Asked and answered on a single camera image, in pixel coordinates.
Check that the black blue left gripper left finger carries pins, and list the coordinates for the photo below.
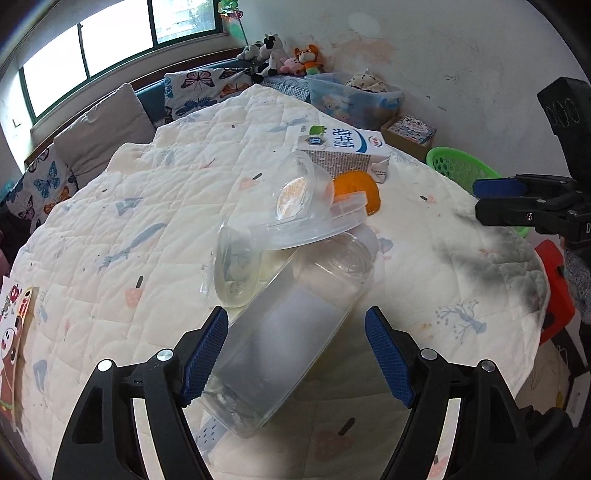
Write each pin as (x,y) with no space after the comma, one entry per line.
(101,439)

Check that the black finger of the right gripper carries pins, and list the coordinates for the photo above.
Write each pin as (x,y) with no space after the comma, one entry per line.
(531,214)

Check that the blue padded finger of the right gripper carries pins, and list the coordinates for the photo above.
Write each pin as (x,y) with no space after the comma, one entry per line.
(524,185)

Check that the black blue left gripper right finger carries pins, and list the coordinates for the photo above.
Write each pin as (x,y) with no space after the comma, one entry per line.
(490,441)

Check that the grey gloved hand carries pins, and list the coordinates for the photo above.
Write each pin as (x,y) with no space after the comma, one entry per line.
(578,277)

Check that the green plastic basket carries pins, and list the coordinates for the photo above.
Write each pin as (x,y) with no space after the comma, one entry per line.
(459,166)

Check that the red plastic stool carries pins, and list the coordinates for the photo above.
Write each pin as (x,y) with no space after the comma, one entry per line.
(560,310)

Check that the cardboard box with cards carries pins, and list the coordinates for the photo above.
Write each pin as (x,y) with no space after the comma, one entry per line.
(410,135)

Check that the cartoon picture book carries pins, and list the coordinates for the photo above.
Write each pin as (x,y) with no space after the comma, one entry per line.
(17,304)

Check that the orange peel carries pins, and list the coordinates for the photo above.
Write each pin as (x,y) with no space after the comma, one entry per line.
(356,182)

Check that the white blue milk carton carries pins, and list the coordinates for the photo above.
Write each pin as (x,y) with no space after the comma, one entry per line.
(340,150)

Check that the clear plastic container lid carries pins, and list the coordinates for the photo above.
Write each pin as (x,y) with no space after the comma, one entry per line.
(347,212)

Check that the white quilted blanket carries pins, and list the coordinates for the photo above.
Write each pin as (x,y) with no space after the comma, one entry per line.
(120,270)

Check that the clear plastic cup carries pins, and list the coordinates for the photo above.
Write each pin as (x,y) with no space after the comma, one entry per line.
(233,268)

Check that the clear plastic storage bin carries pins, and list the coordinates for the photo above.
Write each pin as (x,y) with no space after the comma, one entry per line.
(363,101)

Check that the clear plastic bowl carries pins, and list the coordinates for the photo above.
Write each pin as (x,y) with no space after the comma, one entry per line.
(300,189)

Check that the orange fox plush toy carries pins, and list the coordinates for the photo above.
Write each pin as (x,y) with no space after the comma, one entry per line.
(309,58)

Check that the pink plush toy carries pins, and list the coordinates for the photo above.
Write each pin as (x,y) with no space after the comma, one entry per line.
(293,67)

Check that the left butterfly pillow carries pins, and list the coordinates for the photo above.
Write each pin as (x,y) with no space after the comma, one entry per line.
(46,182)

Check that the butterfly pillow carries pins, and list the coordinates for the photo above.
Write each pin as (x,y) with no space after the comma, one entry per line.
(189,91)
(46,182)

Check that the cow plush toy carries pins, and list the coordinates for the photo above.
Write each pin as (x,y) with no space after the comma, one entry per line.
(266,56)

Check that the grey cushion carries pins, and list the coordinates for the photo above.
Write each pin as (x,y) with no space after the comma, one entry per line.
(87,145)

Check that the colourful pinwheel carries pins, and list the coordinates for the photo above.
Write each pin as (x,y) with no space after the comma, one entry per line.
(231,16)

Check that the right butterfly pillow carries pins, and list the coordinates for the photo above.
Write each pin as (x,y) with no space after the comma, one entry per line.
(189,91)

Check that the green framed window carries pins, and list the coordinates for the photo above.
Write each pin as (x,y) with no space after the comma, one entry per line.
(80,40)

